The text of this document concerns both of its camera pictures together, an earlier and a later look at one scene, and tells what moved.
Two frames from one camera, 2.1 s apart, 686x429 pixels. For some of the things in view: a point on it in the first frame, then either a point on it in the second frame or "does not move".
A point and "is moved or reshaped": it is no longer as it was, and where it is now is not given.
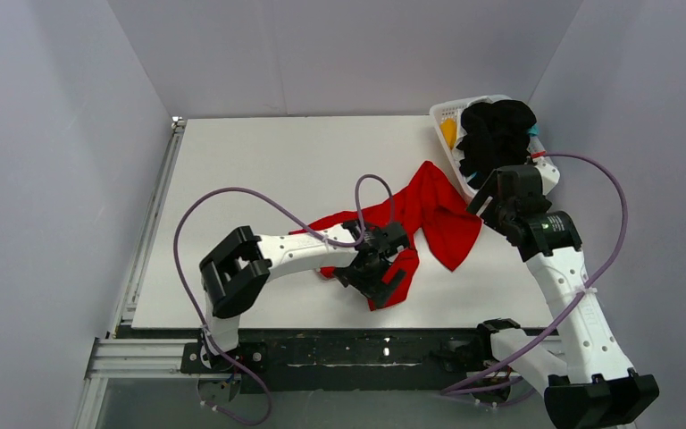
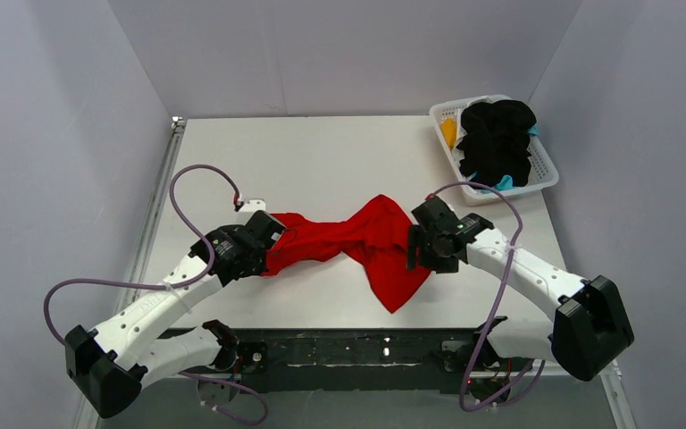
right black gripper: (497, 193) to (414, 248)
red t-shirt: (428, 204) is moved or reshaped
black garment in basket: (496, 134) does not move
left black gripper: (380, 274) to (265, 231)
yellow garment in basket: (449, 130) does not move
